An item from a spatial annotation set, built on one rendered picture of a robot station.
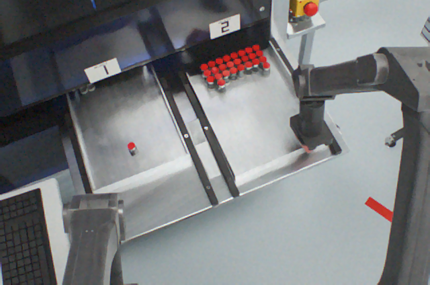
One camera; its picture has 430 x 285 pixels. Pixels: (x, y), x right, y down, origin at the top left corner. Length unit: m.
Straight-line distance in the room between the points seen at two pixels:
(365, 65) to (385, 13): 2.14
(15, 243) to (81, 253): 0.77
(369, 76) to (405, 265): 0.25
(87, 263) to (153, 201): 0.65
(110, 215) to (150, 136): 0.65
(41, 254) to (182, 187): 0.41
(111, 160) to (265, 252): 0.98
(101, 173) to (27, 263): 0.30
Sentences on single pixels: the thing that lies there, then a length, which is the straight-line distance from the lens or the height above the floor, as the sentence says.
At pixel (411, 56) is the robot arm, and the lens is 0.63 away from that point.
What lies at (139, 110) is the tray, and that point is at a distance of 1.30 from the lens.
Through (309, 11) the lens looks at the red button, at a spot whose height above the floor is 1.00.
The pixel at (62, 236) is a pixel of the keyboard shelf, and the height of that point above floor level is 0.80.
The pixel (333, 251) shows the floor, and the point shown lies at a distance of 2.06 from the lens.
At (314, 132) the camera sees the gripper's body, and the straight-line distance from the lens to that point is 1.09.
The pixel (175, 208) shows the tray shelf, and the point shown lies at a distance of 1.17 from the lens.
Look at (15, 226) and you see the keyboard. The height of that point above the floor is 0.83.
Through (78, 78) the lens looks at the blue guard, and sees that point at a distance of 1.23.
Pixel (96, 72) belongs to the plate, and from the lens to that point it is 1.23.
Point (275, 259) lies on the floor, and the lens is 2.03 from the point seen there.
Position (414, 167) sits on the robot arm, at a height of 1.45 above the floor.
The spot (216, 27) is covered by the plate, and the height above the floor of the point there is 1.03.
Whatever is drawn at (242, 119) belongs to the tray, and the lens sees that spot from 1.25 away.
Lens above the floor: 1.97
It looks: 61 degrees down
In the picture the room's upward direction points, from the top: 8 degrees counter-clockwise
